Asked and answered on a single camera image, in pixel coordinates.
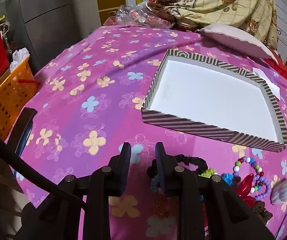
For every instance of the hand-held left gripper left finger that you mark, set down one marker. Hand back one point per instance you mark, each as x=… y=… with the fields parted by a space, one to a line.
x=126 y=160

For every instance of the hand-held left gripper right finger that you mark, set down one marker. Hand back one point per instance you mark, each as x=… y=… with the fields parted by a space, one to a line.
x=160 y=165

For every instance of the black scrunchie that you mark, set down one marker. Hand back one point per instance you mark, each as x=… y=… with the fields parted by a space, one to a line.
x=196 y=160

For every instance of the red bow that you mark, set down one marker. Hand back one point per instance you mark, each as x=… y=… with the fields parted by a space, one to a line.
x=244 y=188

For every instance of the striped cardboard box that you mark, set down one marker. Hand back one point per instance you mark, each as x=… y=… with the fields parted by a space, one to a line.
x=208 y=97

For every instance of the leopard print bow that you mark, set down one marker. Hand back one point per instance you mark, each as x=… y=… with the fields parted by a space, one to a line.
x=261 y=210

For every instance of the white fluffy scrunchie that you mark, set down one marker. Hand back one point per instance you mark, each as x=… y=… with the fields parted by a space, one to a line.
x=283 y=190

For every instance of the white paper card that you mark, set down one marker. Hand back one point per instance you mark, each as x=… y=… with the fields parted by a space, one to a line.
x=268 y=81

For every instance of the red cloth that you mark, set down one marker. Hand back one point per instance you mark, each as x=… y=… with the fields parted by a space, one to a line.
x=278 y=67

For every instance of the pink floral bedsheet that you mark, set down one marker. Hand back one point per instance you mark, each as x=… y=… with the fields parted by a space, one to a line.
x=83 y=80

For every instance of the dark smartphone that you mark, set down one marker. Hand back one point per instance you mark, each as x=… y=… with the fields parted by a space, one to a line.
x=23 y=127

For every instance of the white pillow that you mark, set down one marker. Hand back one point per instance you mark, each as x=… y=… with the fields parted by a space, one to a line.
x=233 y=37

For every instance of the orange plastic basket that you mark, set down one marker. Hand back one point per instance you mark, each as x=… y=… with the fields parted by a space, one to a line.
x=11 y=90

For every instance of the clear plastic bag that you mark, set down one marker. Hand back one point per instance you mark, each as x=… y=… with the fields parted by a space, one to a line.
x=136 y=15

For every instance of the white cloth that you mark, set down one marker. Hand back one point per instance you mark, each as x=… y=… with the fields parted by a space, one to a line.
x=21 y=55

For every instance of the beige floral quilt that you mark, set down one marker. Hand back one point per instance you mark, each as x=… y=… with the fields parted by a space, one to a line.
x=221 y=2

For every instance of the grey cabinet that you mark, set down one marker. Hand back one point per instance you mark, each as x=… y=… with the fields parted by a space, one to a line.
x=58 y=17

